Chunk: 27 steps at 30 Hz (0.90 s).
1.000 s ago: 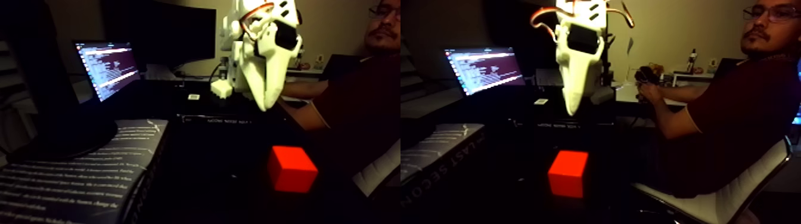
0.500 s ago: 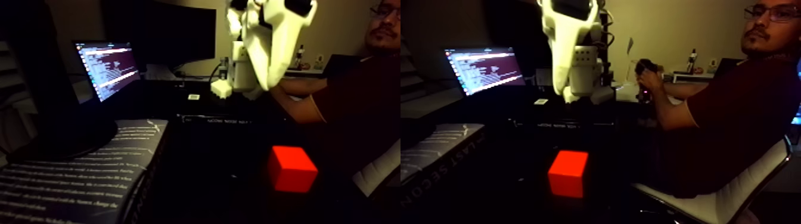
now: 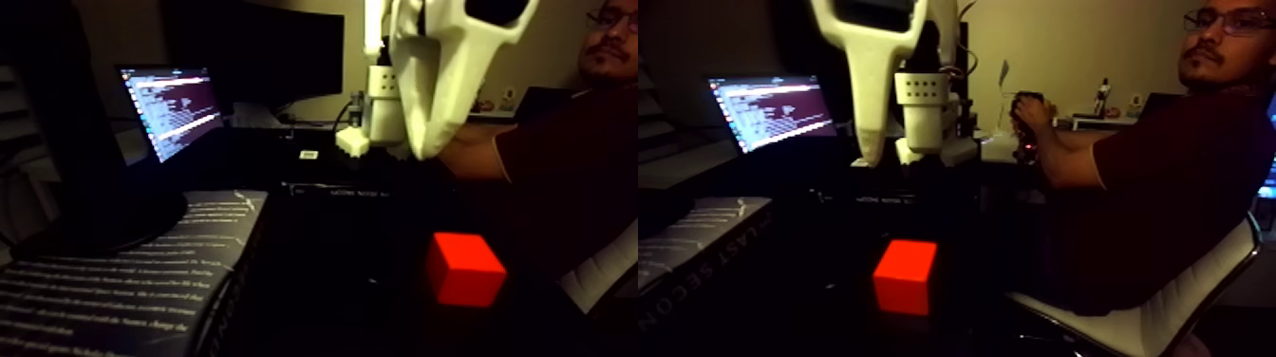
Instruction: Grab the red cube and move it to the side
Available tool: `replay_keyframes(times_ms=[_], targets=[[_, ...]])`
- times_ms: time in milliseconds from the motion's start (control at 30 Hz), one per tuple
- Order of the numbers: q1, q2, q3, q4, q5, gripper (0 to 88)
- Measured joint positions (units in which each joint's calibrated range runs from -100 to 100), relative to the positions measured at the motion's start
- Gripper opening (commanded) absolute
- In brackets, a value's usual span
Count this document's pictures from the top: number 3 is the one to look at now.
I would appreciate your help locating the red cube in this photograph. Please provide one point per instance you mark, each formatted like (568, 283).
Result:
(469, 274)

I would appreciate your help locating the dark leader arm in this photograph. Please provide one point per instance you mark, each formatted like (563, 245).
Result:
(1027, 148)

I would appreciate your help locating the person's hand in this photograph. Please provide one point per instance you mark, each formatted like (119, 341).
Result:
(1037, 112)

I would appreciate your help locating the small white desk ornament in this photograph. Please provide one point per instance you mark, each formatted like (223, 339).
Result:
(508, 99)

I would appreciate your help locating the small white tag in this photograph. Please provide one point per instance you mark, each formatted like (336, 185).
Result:
(309, 154)

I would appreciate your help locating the black wide monitor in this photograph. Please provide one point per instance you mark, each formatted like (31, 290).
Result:
(269, 50)

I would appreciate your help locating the black case with mirrored lettering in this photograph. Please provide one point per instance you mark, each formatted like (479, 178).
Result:
(344, 189)

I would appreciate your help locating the person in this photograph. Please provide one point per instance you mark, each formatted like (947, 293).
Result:
(588, 150)

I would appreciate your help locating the grey flat box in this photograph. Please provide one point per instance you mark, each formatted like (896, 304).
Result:
(254, 115)

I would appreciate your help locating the open laptop with lit screen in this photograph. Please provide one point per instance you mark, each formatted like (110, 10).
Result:
(169, 110)

